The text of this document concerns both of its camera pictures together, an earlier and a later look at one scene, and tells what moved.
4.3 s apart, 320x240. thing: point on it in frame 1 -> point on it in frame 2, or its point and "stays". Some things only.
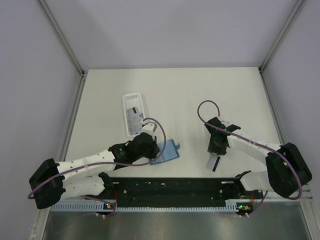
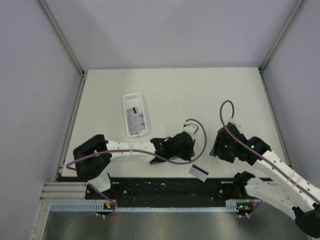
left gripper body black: (150, 153) -> (185, 154)
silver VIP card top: (213, 162) -> (198, 172)
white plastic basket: (133, 113) stays
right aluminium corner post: (280, 36) stays
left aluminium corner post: (62, 37) stays
